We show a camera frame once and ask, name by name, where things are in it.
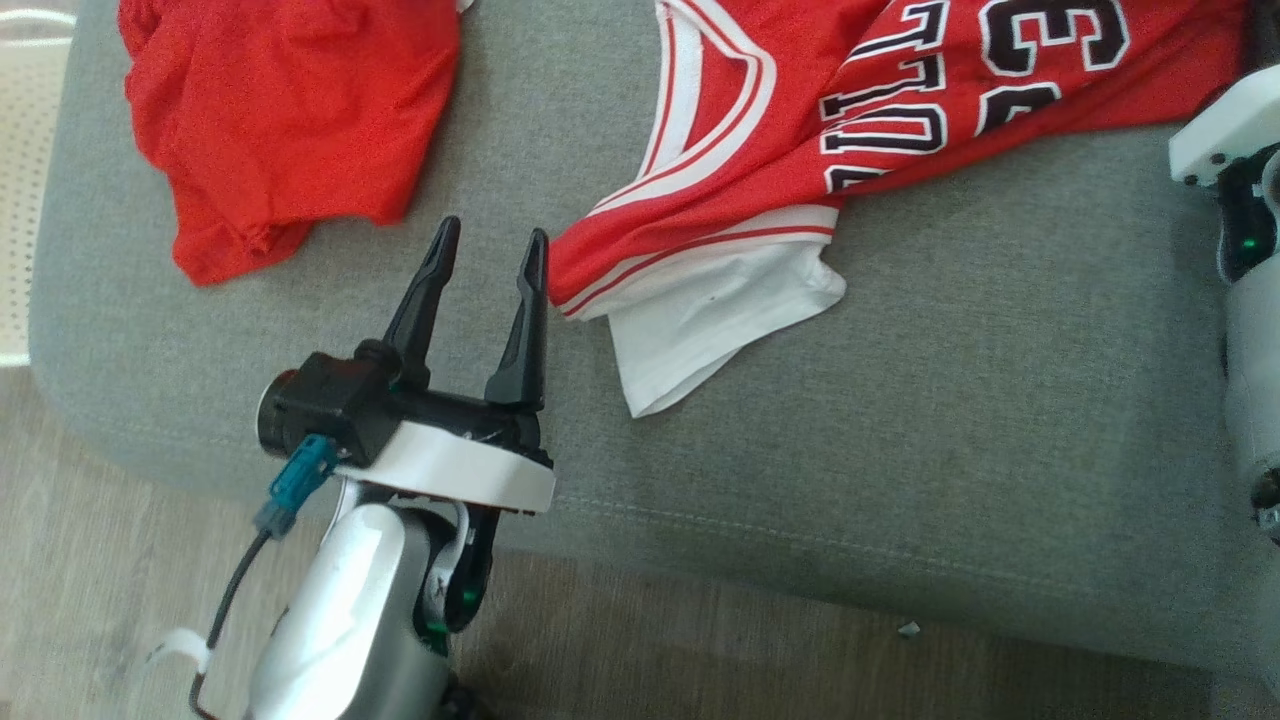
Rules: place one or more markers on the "red sports shorts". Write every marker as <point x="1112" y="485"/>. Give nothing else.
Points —
<point x="290" y="110"/>

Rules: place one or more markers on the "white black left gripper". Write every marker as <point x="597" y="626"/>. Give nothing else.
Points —
<point x="450" y="470"/>

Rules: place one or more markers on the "grey sofa ottoman seat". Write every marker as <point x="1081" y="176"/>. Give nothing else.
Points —
<point x="900" y="450"/>

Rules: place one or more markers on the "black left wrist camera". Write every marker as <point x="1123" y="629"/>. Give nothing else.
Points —
<point x="330" y="405"/>

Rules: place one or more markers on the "red white basketball jersey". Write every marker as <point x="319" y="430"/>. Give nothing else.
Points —
<point x="780" y="190"/>

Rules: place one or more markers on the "small white floor scrap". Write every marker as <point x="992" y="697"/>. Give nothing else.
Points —
<point x="909" y="630"/>

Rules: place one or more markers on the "white perforated laundry basket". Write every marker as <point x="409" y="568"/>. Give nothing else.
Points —
<point x="25" y="200"/>

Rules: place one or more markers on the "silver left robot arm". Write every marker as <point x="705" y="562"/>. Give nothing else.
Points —
<point x="340" y="620"/>

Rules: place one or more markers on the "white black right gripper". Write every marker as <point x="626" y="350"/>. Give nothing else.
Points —
<point x="1230" y="130"/>

